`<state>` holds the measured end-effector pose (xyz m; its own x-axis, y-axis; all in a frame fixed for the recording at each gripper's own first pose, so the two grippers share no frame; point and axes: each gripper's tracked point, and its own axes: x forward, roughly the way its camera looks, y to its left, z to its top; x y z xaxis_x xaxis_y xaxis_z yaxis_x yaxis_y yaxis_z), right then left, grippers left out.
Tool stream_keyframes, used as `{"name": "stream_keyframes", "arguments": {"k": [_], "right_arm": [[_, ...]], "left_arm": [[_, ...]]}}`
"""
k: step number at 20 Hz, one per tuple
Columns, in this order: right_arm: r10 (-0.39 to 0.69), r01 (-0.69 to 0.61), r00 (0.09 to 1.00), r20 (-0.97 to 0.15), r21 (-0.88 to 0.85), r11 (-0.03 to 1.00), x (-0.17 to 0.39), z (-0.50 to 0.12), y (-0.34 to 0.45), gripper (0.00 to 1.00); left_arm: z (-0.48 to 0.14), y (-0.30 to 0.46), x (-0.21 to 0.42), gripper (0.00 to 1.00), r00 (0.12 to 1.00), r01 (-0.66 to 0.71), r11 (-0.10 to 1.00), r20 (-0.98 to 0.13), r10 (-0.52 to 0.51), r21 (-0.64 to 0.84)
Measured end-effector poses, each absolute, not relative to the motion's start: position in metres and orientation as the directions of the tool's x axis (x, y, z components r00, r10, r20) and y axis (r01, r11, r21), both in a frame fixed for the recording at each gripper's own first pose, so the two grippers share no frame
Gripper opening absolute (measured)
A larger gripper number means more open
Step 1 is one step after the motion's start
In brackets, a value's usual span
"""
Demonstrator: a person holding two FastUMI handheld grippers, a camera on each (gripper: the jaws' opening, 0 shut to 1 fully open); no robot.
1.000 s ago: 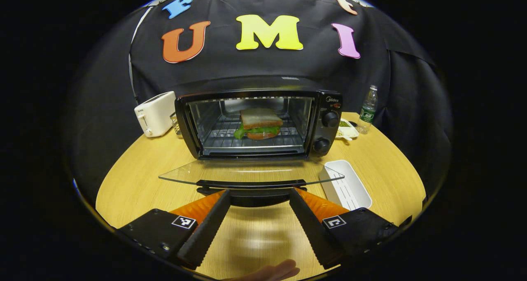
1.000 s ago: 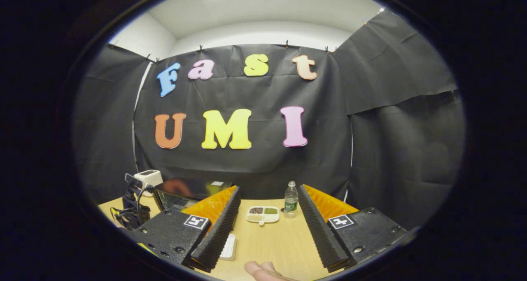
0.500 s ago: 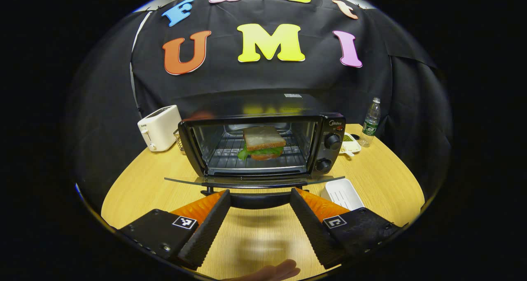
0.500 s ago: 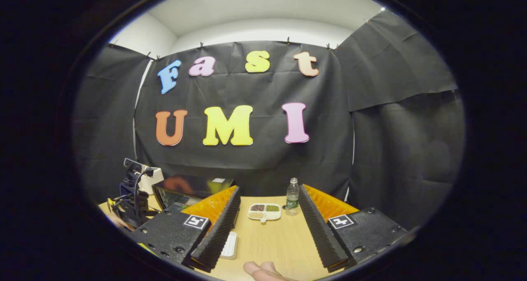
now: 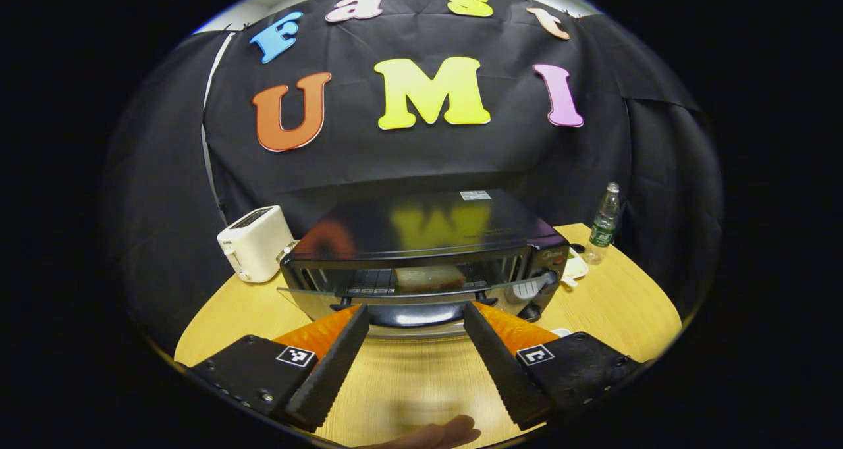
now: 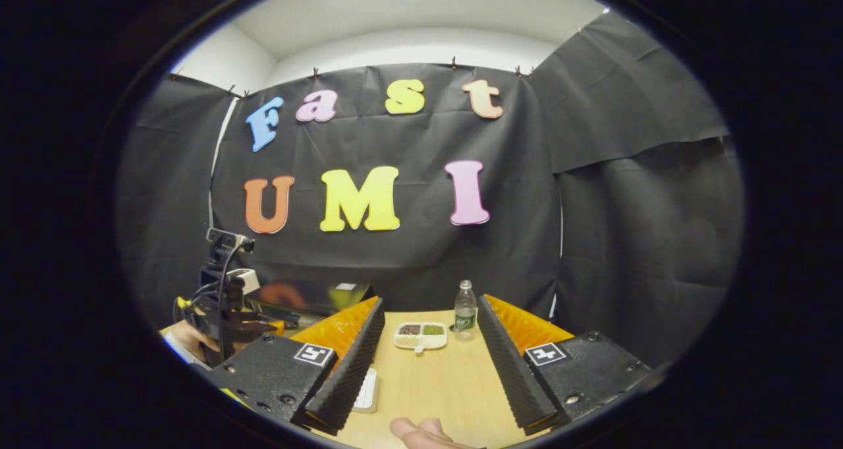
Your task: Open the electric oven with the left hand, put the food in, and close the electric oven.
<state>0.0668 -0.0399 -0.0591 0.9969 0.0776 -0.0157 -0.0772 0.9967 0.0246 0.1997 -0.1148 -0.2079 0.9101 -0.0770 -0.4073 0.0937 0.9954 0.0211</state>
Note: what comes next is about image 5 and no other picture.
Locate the clear plastic water bottle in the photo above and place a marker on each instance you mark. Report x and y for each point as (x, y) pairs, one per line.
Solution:
(602, 228)

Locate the white toaster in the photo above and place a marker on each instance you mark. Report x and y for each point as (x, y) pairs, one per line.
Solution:
(257, 241)

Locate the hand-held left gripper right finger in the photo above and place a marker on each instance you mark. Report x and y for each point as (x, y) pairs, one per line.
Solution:
(500, 370)

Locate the black electric oven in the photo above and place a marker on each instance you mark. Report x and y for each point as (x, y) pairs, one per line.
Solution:
(428, 228)

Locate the lettuce sandwich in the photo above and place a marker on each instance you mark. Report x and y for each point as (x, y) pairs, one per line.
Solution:
(428, 279)

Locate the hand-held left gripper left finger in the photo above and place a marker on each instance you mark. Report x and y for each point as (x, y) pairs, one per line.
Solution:
(329, 380)

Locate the white divided plate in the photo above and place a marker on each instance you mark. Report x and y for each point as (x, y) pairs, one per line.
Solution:
(574, 268)

